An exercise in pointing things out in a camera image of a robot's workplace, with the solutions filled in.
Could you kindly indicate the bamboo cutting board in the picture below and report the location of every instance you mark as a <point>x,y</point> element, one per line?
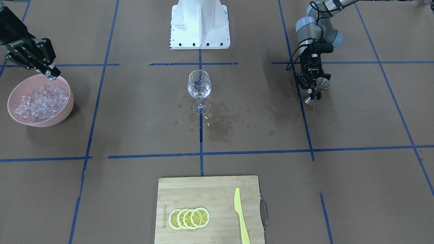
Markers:
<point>216,194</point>

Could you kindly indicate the clear ice cube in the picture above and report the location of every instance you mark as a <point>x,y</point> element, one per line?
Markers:
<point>50,76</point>

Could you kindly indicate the pink bowl of ice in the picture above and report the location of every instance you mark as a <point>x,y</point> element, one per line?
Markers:
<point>40,102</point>

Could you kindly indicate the lemon slices stack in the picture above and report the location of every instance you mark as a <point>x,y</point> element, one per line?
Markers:
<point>189,219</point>

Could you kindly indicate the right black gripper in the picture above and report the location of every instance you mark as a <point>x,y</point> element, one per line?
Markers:
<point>13,38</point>

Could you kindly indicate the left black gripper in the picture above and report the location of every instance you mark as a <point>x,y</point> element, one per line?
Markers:
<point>310,68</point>

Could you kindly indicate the yellow plastic knife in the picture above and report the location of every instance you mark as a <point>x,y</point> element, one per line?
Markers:
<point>239,210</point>

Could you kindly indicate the steel jigger cup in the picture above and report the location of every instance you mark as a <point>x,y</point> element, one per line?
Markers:
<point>320,84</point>

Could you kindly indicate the white arm mounting base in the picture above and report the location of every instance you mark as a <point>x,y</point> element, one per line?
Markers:
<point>199,24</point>

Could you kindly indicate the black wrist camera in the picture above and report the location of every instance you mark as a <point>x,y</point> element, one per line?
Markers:
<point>321,47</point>

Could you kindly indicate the clear wine glass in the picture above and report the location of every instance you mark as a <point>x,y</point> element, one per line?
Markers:
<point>199,87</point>

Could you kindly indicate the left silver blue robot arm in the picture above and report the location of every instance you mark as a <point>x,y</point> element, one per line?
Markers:
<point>316,35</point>

